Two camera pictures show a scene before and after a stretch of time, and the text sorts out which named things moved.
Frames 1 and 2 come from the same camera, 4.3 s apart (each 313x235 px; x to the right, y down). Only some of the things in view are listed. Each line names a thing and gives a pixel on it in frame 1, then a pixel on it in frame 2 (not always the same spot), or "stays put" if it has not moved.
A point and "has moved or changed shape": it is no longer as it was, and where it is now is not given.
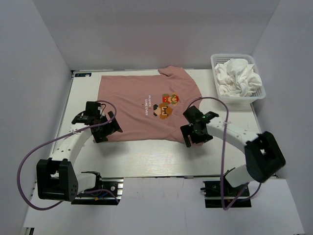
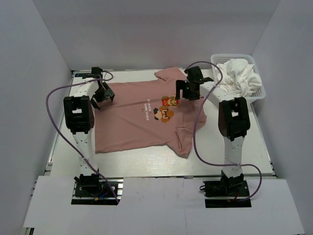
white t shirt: (236, 78) stays put
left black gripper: (101, 137) to (108, 93)
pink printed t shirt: (149, 107) has moved or changed shape
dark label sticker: (82, 75) stays put
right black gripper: (187, 130) to (181, 84)
